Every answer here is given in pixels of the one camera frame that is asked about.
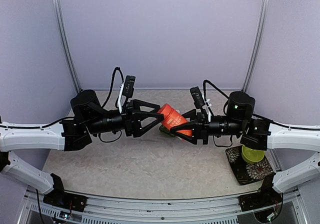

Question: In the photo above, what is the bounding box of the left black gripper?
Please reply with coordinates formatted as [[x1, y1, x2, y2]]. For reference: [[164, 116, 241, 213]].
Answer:
[[85, 99, 164, 138]]

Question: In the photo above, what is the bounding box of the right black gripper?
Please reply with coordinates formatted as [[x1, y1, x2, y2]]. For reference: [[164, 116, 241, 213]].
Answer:
[[170, 108, 246, 145]]

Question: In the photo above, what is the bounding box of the red pill bottle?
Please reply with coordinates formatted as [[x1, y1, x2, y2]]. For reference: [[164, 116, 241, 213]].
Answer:
[[157, 103, 188, 130]]

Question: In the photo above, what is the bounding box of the green weekly pill organizer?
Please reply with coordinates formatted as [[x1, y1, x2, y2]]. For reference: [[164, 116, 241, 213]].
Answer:
[[159, 125, 175, 138]]

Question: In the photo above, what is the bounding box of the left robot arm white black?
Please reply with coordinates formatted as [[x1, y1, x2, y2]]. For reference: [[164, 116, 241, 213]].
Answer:
[[0, 89, 164, 207]]

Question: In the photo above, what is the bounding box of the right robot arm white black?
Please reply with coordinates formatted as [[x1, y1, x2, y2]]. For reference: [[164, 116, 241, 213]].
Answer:
[[170, 89, 320, 206]]

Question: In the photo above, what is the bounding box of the lime green bowl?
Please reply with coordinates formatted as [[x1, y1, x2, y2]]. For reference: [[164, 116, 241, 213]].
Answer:
[[241, 145, 265, 164]]

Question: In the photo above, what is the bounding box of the black floral square plate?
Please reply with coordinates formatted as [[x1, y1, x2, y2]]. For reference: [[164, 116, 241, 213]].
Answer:
[[225, 146, 274, 186]]

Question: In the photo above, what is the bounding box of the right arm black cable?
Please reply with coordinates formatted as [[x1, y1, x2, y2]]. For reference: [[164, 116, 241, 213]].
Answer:
[[202, 79, 232, 102]]

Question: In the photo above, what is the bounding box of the aluminium front rail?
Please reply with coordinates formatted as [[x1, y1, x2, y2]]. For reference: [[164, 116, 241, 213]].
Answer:
[[18, 181, 307, 224]]

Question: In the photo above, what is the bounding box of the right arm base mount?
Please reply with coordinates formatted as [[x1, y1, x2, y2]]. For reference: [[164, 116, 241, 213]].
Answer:
[[238, 192, 283, 212]]

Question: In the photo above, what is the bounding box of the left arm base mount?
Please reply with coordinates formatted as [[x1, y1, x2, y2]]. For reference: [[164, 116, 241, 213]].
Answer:
[[43, 190, 88, 212]]

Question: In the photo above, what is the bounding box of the right aluminium frame post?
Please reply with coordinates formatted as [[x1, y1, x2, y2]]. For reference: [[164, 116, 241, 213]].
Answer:
[[241, 0, 270, 93]]

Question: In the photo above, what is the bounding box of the aluminium frame post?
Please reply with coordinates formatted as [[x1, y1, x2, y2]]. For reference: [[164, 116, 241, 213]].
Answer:
[[241, 0, 270, 93], [52, 0, 82, 94]]

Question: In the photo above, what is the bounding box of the left aluminium frame post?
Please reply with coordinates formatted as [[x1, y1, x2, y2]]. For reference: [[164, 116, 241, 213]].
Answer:
[[52, 0, 82, 94]]

